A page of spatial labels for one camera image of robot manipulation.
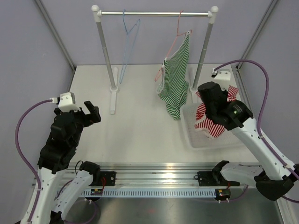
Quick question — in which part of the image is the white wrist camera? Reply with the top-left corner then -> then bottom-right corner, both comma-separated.
50,92 -> 80,112
211,68 -> 231,91

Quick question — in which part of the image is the white plastic basket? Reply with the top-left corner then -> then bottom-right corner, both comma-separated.
180,103 -> 243,150

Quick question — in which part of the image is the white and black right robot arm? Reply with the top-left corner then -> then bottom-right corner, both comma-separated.
198,82 -> 299,201

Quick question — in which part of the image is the left aluminium frame post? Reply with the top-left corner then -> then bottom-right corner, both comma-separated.
33,0 -> 76,72

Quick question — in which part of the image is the white and silver clothes rack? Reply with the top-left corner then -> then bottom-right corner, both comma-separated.
91,5 -> 219,114

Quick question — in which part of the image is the white slotted cable duct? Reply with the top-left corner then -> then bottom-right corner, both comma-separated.
80,188 -> 216,198

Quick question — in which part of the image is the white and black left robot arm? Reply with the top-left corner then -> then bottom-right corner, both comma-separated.
14,98 -> 101,224

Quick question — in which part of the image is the green striped tank top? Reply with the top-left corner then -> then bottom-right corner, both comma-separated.
156,30 -> 191,120

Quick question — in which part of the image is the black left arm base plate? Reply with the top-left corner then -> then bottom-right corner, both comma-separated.
90,171 -> 116,187

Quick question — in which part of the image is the right aluminium frame post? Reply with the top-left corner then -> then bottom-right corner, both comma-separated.
241,0 -> 280,60

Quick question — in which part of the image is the blue wire hanger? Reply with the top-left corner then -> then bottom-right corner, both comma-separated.
119,9 -> 141,84

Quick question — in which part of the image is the pink wire hanger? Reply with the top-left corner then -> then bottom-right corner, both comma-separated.
154,10 -> 188,82

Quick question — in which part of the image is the aluminium mounting rail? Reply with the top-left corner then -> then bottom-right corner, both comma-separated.
31,162 -> 285,189

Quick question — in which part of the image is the aluminium frame post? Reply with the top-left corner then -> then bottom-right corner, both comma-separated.
241,0 -> 280,60
33,0 -> 76,72

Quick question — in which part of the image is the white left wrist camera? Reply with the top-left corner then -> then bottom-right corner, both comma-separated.
50,92 -> 80,112

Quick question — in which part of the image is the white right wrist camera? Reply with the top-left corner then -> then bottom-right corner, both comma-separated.
211,68 -> 231,91

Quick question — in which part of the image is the red striped tank top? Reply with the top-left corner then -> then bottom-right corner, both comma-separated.
194,85 -> 239,139

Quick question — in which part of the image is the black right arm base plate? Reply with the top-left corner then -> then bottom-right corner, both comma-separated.
194,171 -> 241,187

